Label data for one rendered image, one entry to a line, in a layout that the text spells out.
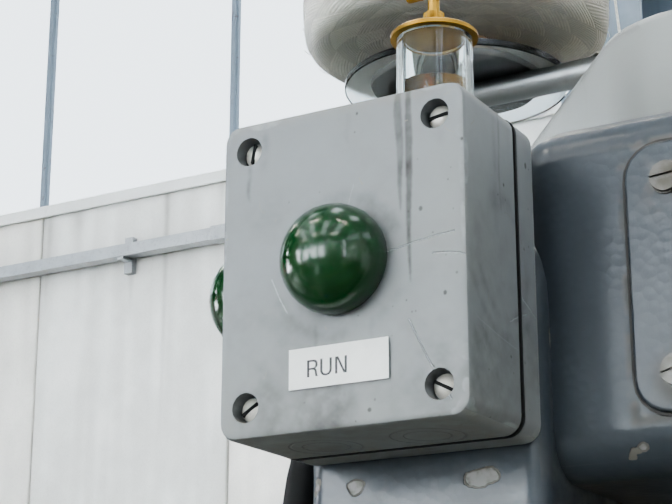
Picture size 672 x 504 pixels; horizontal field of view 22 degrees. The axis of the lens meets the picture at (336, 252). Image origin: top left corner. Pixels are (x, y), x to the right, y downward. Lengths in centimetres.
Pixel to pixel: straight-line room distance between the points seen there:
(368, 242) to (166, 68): 713
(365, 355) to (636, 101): 21
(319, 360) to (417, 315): 3
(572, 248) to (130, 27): 731
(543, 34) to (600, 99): 27
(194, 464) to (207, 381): 34
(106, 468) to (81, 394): 36
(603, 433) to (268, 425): 9
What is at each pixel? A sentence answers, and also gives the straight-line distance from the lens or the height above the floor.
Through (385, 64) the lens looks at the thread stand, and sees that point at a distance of 89.
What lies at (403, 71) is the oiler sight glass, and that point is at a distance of 55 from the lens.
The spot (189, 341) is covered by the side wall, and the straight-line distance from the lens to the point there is 705.
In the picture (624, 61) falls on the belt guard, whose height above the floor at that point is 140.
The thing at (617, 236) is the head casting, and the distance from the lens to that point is 48.
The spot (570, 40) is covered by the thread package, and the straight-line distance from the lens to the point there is 93.
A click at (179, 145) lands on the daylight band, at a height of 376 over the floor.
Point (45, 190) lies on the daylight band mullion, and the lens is 773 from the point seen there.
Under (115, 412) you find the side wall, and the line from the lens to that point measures 721.
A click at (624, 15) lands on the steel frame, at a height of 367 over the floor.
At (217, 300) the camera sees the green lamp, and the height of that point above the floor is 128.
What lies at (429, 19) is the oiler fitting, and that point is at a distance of 55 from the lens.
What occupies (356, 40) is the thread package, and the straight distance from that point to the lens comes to 92.
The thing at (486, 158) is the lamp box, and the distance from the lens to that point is 46.
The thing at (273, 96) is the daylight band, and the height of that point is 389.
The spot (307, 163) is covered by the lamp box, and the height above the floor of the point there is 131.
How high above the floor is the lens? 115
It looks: 17 degrees up
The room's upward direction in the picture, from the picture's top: straight up
